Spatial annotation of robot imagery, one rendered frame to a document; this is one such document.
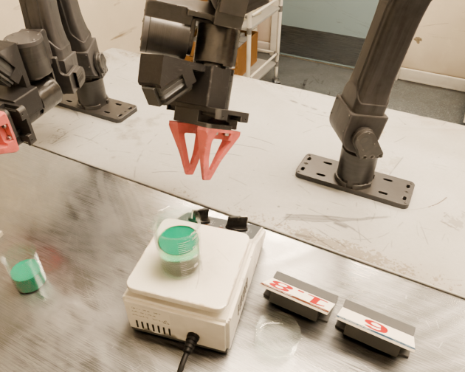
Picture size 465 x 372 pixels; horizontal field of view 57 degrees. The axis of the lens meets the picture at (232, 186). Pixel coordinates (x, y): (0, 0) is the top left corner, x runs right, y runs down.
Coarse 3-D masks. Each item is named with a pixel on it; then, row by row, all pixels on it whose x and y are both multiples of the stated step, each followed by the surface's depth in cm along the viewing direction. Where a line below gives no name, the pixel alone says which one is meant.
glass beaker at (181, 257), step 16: (176, 208) 48; (192, 208) 48; (160, 224) 48; (176, 224) 50; (192, 224) 49; (160, 240) 45; (176, 240) 45; (192, 240) 46; (160, 256) 47; (176, 256) 46; (192, 256) 47; (176, 272) 48; (192, 272) 49
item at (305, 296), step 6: (270, 282) 56; (276, 282) 58; (276, 288) 54; (282, 288) 55; (288, 288) 56; (294, 288) 58; (294, 294) 54; (300, 294) 55; (306, 294) 56; (306, 300) 53; (312, 300) 54; (318, 300) 55; (324, 300) 56; (324, 306) 53
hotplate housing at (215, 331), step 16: (256, 240) 58; (256, 256) 59; (240, 272) 52; (240, 288) 51; (128, 304) 50; (144, 304) 49; (160, 304) 49; (176, 304) 49; (240, 304) 52; (128, 320) 53; (144, 320) 51; (160, 320) 50; (176, 320) 49; (192, 320) 48; (208, 320) 47; (224, 320) 47; (176, 336) 51; (192, 336) 49; (208, 336) 49; (224, 336) 48; (224, 352) 51
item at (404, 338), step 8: (344, 312) 53; (352, 312) 55; (352, 320) 51; (360, 320) 52; (368, 320) 53; (376, 328) 51; (384, 328) 52; (392, 328) 53; (392, 336) 50; (400, 336) 51; (408, 336) 52; (408, 344) 49
